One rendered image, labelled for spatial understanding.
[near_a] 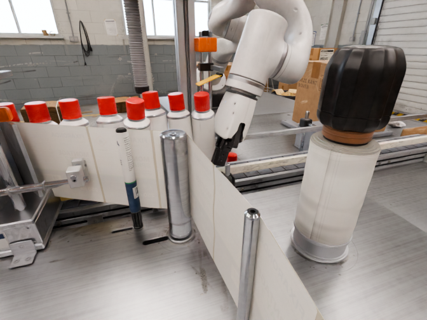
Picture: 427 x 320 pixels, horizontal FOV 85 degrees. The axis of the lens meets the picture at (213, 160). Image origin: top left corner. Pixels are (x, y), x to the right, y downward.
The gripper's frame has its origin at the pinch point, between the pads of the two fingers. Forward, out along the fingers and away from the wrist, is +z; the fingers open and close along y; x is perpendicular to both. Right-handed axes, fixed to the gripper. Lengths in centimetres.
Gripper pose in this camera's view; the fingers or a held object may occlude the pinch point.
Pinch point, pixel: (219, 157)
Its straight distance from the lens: 56.6
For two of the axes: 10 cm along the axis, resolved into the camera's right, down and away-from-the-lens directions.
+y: 3.4, 3.6, -8.7
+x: 8.9, 1.9, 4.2
